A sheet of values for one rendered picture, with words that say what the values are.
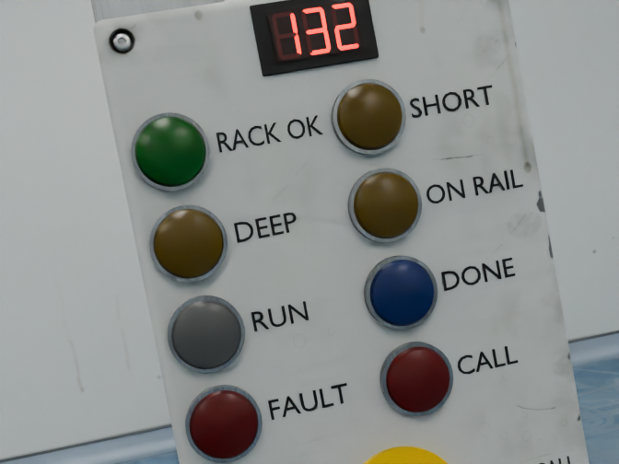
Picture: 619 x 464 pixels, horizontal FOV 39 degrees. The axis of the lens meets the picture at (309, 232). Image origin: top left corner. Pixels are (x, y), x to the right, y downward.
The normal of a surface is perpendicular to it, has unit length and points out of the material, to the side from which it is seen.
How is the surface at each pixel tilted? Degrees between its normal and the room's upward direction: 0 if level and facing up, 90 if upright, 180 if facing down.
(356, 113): 89
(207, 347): 93
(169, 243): 89
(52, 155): 90
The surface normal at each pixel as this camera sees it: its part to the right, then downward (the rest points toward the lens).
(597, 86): 0.10, 0.04
